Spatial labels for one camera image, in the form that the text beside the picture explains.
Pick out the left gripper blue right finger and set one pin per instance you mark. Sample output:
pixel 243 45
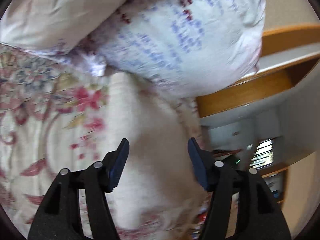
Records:
pixel 259 215

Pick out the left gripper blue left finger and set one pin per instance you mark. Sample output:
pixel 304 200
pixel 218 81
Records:
pixel 58 216

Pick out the beige cable-knit sweater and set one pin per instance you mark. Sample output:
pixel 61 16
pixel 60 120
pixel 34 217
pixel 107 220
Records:
pixel 157 195

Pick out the floral bed quilt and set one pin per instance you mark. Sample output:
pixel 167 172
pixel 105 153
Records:
pixel 52 117

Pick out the wooden headboard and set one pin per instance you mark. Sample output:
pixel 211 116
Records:
pixel 288 55

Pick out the white blue-patterned pillow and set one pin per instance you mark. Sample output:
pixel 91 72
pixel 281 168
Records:
pixel 186 47

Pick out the pink tree-print pillow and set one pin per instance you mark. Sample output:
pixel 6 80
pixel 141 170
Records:
pixel 53 26

